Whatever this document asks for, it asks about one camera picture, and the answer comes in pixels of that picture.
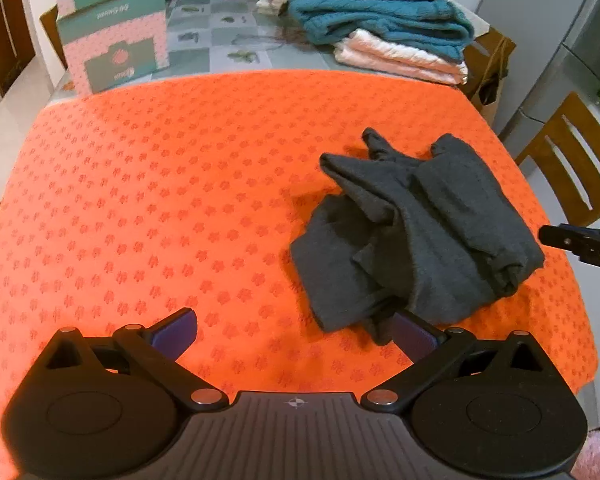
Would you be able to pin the brown paper bag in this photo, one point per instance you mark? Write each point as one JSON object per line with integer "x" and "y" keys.
{"x": 487, "y": 60}

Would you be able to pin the pink folded towel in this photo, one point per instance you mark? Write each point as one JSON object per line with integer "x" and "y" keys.
{"x": 361, "y": 49}

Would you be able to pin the dark grey long-sleeve shirt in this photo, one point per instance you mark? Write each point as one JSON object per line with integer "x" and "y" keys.
{"x": 436, "y": 237}

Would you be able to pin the silver refrigerator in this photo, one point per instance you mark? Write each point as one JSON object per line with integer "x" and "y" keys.
{"x": 557, "y": 51}

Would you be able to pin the orange floral table mat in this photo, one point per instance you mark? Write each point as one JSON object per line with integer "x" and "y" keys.
{"x": 128, "y": 206}

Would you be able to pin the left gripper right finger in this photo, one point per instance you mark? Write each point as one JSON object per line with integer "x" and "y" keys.
{"x": 434, "y": 354}

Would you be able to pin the teal knitted sweater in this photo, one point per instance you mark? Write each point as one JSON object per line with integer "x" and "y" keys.
{"x": 436, "y": 26}

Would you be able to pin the wooden chair right side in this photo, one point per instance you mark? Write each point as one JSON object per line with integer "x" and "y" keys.
{"x": 567, "y": 152}

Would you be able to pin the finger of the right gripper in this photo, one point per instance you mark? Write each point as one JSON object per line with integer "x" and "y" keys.
{"x": 581, "y": 242}

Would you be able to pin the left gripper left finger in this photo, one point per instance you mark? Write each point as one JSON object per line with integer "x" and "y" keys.
{"x": 155, "y": 349}

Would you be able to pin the lower pink green box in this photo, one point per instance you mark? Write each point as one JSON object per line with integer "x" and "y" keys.
{"x": 114, "y": 42}

